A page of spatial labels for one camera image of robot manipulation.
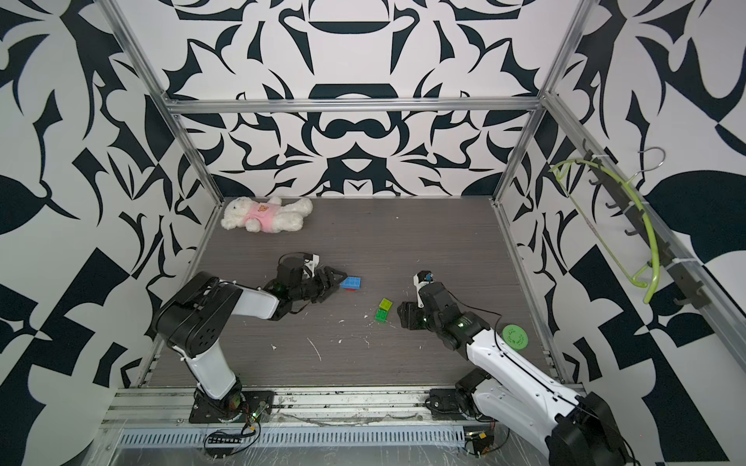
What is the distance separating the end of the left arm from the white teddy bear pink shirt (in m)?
0.25

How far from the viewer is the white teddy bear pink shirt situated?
40.1 inches

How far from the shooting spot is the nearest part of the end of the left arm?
0.75 m
